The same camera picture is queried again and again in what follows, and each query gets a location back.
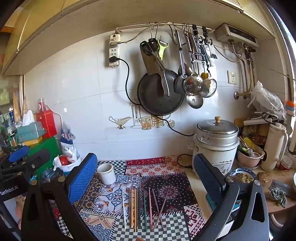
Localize white bottle orange cap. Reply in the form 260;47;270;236
285;100;296;117

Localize red tin box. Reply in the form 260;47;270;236
35;110;57;139

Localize white blue basket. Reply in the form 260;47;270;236
53;155;82;173

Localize teal tissue box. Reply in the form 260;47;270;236
17;110;46;143

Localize glass door cabinet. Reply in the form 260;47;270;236
0;74;25;149

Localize wall water heater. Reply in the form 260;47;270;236
214;22;259;49

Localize green vegetable bunch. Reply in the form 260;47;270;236
268;186;288;208

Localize wooden chopstick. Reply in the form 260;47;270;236
134;187;139;232
130;187;134;229

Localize steel ladle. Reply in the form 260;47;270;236
185;32;204;109
173;67;186;95

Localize overhead kitchen cabinet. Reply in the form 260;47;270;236
0;0;278;77

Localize white ceramic cup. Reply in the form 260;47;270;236
96;163;117;185

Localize wooden cutting board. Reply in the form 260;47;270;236
257;170;296;215

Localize blue white plastic bag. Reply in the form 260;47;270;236
60;123;80;163

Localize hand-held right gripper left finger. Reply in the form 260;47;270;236
21;152;99;241

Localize white hanging rail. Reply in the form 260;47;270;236
115;22;213;33

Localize mesh strainer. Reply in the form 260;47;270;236
201;77;218;98

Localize green peeler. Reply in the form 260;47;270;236
157;39;170;61

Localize yellow flat box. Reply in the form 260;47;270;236
21;137;43;147

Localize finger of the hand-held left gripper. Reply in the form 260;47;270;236
0;146;29;176
22;149;50;183

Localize teal flat box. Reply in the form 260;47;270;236
205;193;241;215

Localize white power strip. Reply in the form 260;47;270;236
108;33;121;68

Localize black power cable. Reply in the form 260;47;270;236
109;57;196;169

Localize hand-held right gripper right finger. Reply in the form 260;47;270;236
193;153;271;241

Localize black handled scissors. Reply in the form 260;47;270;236
140;38;166;71

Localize red white small container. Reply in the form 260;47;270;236
279;155;293;171

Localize patterned patchwork mat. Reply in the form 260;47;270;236
50;156;208;241

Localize steel slicer tool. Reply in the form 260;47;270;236
191;52;205;63

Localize pink bowl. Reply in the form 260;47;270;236
237;148;265;169

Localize green chopstick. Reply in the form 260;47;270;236
143;188;148;232

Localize white plastic cutting board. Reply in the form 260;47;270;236
45;105;63;139

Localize white power cord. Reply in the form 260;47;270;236
115;22;174;44

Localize white wall outlet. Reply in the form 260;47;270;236
227;70;238;84

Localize steel slotted skimmer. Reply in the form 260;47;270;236
174;30;204;96

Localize wall water valve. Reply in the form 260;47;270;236
233;91;251;100

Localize green box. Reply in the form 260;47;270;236
22;136;63;183

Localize black frying pan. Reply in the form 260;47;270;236
137;69;186;116

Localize red canister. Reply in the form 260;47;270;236
37;98;46;114

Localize white thermos jug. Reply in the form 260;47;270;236
261;122;289;172

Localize blue rimmed plate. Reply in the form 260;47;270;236
230;168;258;184

